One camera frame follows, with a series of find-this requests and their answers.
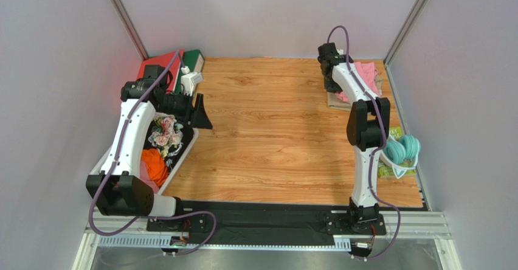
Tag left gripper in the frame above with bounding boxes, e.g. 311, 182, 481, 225
157, 90, 213, 130

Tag pink t-shirt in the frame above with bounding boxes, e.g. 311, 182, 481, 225
332, 61, 382, 104

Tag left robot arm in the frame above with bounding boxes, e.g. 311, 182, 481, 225
86, 64, 213, 217

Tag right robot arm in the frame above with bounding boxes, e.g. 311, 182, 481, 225
317, 43, 390, 235

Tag folded beige t-shirt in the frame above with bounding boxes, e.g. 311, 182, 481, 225
328, 62, 383, 111

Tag floral garment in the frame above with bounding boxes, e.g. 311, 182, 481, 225
147, 116, 184, 159

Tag black t-shirt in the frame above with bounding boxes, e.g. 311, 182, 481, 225
141, 116, 194, 174

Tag green binder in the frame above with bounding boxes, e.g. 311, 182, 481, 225
175, 49, 204, 94

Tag white laundry basket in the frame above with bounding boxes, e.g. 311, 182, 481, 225
86, 112, 199, 196

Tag red binder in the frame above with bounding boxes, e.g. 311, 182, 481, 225
136, 49, 184, 93

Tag orange garment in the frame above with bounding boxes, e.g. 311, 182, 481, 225
141, 148, 169, 188

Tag dusty pink garment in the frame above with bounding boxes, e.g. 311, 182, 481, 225
139, 161, 159, 193

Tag teal headphones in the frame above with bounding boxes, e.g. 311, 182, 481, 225
381, 134, 421, 179

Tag green book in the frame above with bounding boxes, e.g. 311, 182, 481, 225
378, 127, 421, 179

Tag black base mat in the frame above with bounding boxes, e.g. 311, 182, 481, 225
162, 198, 387, 247

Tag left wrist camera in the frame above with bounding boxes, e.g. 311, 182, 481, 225
180, 66, 204, 96

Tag aluminium mounting rail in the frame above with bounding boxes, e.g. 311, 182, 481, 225
72, 201, 461, 269

